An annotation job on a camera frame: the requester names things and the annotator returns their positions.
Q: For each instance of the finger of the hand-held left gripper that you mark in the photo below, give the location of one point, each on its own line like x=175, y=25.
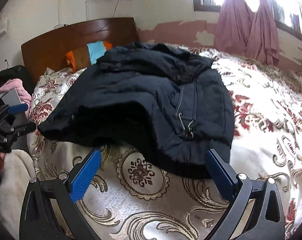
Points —
x=23, y=127
x=18, y=108

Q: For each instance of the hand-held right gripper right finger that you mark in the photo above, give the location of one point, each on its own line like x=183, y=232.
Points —
x=219, y=177

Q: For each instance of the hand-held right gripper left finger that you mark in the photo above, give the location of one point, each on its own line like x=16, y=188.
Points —
x=87, y=177

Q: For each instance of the black padded jacket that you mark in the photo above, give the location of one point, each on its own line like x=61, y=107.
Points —
x=131, y=100

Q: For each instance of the person's left hand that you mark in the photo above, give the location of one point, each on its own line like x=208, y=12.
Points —
x=0, y=162

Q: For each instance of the pink fluffy cloth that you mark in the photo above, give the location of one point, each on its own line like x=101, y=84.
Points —
x=23, y=92

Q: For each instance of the floral pillow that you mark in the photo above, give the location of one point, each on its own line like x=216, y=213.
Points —
x=48, y=92

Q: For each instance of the black garment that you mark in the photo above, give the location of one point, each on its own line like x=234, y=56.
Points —
x=18, y=72

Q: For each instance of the beige fleece blanket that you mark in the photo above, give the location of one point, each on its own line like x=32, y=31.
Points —
x=15, y=180

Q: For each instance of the floral satin bedspread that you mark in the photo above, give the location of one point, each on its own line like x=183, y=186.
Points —
x=266, y=130

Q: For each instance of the wooden headboard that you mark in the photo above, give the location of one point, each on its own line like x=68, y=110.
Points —
x=55, y=42

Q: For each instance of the orange brown blue striped pillow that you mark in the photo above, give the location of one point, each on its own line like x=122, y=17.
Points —
x=80, y=55

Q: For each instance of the white power strip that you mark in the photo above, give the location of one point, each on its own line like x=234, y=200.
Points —
x=60, y=26

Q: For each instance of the pink curtain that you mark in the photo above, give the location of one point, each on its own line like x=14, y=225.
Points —
x=234, y=22
x=262, y=35

